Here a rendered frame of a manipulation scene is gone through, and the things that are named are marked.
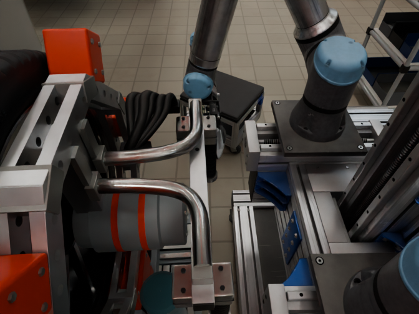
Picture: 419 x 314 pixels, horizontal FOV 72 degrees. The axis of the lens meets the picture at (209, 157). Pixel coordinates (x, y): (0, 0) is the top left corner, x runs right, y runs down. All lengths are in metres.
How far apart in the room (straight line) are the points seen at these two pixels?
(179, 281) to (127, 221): 0.17
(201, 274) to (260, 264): 0.88
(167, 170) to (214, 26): 1.23
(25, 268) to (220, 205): 1.35
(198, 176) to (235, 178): 1.23
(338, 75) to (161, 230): 0.51
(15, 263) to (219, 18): 0.55
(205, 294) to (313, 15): 0.67
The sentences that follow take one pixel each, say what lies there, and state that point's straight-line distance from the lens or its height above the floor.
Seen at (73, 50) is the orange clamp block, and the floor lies 1.14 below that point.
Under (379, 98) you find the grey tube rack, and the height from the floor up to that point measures 0.15.
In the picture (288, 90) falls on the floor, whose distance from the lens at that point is 2.44.
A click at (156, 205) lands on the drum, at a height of 0.92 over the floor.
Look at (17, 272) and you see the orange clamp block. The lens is 0.36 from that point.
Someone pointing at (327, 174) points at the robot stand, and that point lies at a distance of 0.90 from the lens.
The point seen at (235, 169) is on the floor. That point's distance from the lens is 1.78.
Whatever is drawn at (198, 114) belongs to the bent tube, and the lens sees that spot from 0.58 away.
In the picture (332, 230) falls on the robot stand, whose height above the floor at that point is 0.73.
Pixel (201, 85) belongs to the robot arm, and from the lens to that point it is 0.73.
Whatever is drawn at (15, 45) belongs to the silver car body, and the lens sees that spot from 1.31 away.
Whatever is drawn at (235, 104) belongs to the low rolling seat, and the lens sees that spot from 1.68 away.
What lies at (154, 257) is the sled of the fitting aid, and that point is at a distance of 1.36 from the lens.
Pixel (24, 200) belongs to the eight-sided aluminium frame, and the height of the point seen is 1.11.
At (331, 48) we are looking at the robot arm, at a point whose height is 1.05.
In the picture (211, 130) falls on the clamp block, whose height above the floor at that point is 0.95.
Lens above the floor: 1.39
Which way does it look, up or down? 49 degrees down
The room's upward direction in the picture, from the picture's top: straight up
